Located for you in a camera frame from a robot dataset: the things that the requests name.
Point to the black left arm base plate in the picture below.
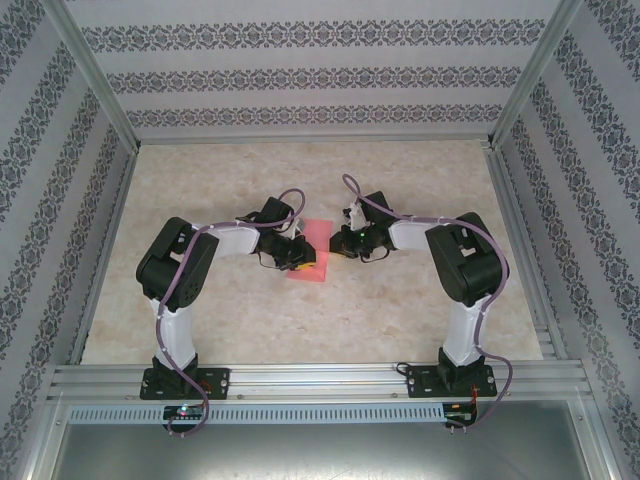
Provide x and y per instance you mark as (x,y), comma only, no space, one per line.
(220,382)

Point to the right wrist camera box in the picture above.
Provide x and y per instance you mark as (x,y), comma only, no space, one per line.
(356,214)

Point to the pink square paper sheet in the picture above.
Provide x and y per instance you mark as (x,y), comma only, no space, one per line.
(320,235)

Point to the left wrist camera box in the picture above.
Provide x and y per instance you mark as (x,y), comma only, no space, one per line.
(299,226)

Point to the aluminium mounting rail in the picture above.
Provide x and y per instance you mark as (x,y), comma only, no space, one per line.
(320,380)

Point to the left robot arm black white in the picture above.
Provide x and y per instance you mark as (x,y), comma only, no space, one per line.
(175,325)

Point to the aluminium frame post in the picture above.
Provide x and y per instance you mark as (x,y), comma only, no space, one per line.
(99,75)
(531,75)

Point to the aluminium side rail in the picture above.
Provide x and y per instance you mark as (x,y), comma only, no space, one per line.
(506,200)
(107,250)

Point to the small circuit board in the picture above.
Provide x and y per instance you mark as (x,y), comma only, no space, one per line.
(185,412)
(457,417)

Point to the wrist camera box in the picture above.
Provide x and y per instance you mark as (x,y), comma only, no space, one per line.
(356,214)
(299,226)

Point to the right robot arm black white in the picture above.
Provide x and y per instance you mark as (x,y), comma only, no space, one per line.
(465,325)

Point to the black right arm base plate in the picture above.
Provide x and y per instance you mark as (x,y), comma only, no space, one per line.
(420,382)

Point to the aluminium frame beam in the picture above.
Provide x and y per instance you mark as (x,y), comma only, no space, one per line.
(42,445)
(602,445)

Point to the grey metal sheet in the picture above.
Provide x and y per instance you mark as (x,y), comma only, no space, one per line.
(320,452)

